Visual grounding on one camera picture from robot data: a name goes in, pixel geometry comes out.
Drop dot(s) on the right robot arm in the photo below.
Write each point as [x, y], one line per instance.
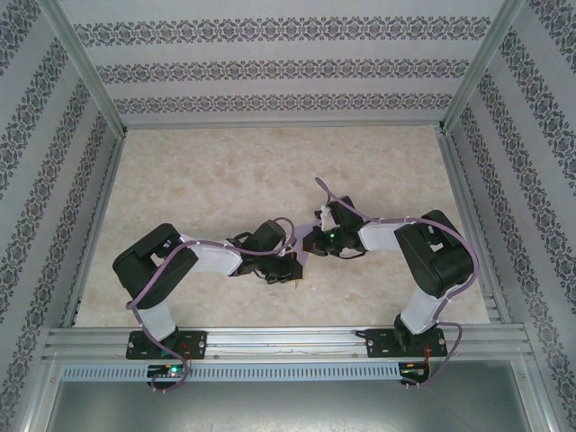
[436, 261]

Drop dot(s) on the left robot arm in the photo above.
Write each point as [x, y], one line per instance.
[148, 265]

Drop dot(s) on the grey metal sheet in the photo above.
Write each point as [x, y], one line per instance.
[288, 405]

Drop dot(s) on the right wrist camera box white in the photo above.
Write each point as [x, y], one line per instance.
[325, 216]

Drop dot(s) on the aluminium mounting rail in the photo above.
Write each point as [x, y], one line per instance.
[292, 337]

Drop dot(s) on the grey wall base strip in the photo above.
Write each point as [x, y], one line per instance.
[283, 125]

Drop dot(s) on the aluminium table side rail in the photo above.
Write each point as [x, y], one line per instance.
[472, 225]
[96, 225]

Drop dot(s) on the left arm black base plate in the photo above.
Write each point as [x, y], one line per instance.
[198, 346]

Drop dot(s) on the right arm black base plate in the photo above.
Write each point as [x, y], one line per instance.
[375, 344]

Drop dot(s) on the aluminium frame post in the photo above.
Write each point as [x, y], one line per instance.
[483, 63]
[85, 67]

